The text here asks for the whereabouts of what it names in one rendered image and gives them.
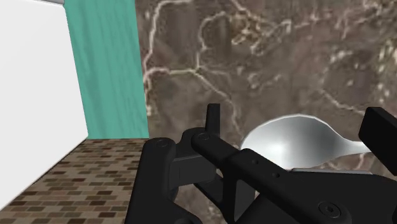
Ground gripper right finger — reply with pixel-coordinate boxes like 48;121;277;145
353;106;397;224

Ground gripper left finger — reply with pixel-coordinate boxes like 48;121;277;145
123;103;353;224

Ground silver metal spoon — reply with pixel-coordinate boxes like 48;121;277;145
240;113;372;172

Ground teal counter cabinet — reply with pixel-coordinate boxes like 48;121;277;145
63;0;150;140

